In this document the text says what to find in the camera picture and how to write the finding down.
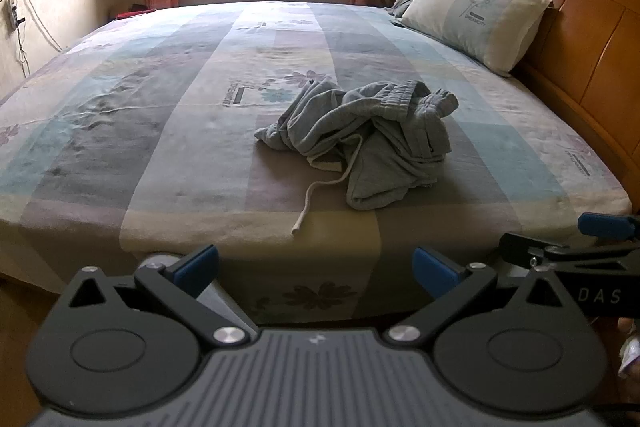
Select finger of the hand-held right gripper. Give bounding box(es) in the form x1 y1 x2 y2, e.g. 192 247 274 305
577 213 640 239
500 232 640 275

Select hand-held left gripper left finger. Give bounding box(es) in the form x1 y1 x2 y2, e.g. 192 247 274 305
60 244 253 350

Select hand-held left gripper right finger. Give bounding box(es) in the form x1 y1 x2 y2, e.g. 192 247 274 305
382 246 583 350

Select grey sweatpants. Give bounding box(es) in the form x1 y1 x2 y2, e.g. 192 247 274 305
254 79 460 235

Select bed with patterned sheet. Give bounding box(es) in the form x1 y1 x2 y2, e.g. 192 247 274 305
0 1 633 325

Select wooden headboard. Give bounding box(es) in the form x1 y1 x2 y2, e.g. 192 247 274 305
432 0 640 208

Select pale green printed pillow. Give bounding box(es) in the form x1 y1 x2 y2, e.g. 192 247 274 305
400 0 553 78

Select red cloth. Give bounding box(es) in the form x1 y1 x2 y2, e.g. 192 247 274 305
115 4 156 20

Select white power strip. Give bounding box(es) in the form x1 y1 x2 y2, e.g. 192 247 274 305
6 0 26 28

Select wall cables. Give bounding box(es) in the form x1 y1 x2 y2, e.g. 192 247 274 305
7 0 63 75

